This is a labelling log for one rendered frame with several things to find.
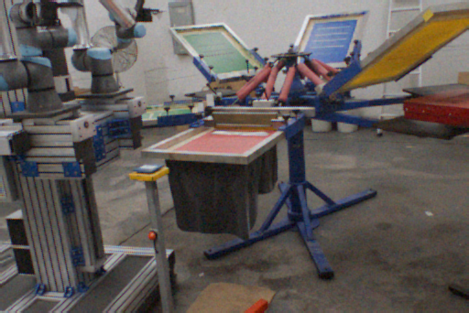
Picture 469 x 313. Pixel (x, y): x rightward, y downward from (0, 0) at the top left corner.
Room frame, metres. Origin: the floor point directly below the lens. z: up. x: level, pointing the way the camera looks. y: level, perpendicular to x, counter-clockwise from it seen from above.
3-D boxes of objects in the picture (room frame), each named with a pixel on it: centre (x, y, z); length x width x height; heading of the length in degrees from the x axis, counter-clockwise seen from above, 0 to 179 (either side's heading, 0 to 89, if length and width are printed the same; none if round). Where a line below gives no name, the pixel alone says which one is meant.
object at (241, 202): (2.25, 0.16, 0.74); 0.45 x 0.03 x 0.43; 63
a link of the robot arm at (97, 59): (2.61, 0.68, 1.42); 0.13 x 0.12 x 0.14; 48
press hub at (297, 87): (3.44, -0.45, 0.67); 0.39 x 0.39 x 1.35
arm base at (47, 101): (2.14, 0.83, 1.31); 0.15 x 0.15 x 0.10
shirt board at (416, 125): (2.88, -0.82, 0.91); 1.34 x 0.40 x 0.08; 33
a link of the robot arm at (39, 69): (2.13, 0.84, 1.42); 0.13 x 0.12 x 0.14; 136
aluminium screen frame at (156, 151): (2.51, 0.03, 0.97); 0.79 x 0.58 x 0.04; 153
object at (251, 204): (2.36, -0.13, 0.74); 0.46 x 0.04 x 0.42; 153
